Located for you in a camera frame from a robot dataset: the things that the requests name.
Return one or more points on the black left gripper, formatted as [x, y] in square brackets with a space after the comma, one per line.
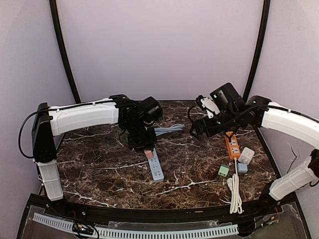
[142, 143]

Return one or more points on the right black frame post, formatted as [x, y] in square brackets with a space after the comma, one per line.
[258, 49]

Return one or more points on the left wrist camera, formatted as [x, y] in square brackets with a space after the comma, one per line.
[152, 109]

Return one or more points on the white cube socket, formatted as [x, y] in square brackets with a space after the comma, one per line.
[246, 156]

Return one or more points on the light blue plug adapter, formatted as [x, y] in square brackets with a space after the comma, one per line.
[242, 168]

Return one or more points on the green plug adapter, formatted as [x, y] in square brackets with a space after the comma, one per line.
[223, 170]

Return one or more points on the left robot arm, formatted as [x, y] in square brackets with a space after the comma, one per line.
[54, 121]

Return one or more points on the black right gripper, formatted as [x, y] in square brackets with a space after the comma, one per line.
[202, 126]

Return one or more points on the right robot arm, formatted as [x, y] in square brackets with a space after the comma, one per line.
[263, 113]

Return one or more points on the pink plug adapter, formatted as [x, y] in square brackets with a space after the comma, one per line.
[149, 154]

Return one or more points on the blue power strip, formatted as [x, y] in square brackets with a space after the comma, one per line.
[155, 168]

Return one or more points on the grey slotted cable duct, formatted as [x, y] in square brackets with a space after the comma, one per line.
[117, 230]

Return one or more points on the left black frame post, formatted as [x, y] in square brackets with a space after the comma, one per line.
[62, 49]

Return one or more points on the black frame post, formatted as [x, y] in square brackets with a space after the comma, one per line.
[62, 49]
[258, 49]

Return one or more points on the orange power strip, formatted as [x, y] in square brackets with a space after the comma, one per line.
[232, 145]

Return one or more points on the black front table rail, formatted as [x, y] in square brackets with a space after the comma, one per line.
[103, 215]

